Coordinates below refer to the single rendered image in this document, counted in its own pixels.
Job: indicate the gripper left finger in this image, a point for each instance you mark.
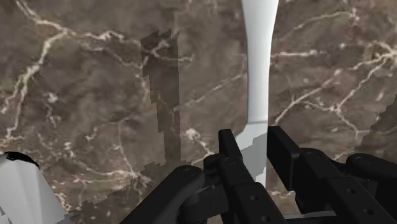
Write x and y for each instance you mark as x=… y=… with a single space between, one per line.
x=238 y=192

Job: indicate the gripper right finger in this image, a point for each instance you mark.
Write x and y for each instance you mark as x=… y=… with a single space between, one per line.
x=313 y=176

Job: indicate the white object with black cap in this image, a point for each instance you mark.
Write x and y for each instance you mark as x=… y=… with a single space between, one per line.
x=24 y=189

